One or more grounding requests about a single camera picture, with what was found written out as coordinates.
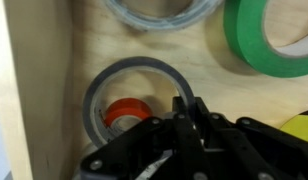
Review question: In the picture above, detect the yellow black tape roll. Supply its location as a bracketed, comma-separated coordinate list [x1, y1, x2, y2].
[281, 110, 308, 142]

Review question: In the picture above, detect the black masking tape roll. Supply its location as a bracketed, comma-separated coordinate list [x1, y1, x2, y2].
[82, 56, 196, 147]

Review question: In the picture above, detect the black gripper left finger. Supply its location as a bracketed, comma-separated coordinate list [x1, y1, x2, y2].
[80, 97, 208, 180]

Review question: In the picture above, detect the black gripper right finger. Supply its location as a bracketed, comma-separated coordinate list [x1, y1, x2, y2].
[195, 97, 308, 180]

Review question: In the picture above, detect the green tape roll in drawer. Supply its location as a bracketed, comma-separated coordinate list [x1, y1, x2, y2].
[223, 0, 308, 78]

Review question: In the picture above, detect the open wooden drawer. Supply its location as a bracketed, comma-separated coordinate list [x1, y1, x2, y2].
[0, 0, 308, 180]

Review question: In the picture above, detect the clear tape roll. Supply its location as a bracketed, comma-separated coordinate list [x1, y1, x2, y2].
[102, 0, 225, 33]

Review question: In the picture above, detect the small red tape roll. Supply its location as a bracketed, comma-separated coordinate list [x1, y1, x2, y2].
[99, 98, 153, 127]

